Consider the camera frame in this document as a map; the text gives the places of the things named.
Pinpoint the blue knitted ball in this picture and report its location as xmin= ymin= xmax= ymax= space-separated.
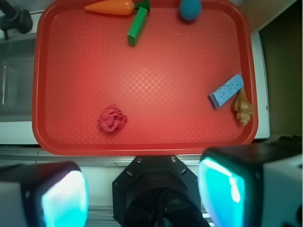
xmin=178 ymin=0 xmax=202 ymax=21

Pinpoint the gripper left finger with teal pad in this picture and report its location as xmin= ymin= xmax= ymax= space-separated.
xmin=0 ymin=161 xmax=89 ymax=227

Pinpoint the blue sponge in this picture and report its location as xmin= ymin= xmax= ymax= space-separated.
xmin=209 ymin=74 xmax=244 ymax=109

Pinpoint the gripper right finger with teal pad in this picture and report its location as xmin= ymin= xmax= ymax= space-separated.
xmin=198 ymin=143 xmax=303 ymax=227

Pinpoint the orange toy carrot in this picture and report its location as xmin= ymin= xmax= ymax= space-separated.
xmin=84 ymin=0 xmax=151 ymax=16

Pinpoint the crumpled red paper ball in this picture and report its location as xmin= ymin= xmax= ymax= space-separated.
xmin=98 ymin=104 xmax=128 ymax=133

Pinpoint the green wooden block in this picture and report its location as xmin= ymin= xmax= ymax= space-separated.
xmin=127 ymin=7 xmax=148 ymax=46

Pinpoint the red plastic tray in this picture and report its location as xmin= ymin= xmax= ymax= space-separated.
xmin=32 ymin=0 xmax=258 ymax=156

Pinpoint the grey toy sink basin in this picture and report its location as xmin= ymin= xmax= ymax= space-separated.
xmin=0 ymin=34 xmax=36 ymax=122

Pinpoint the grey toy faucet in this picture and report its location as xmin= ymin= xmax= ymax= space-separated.
xmin=0 ymin=0 xmax=33 ymax=41

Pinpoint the tan seashell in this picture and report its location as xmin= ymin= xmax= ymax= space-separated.
xmin=233 ymin=87 xmax=254 ymax=127

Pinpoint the brown cardboard panel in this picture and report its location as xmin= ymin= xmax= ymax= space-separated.
xmin=259 ymin=0 xmax=303 ymax=136

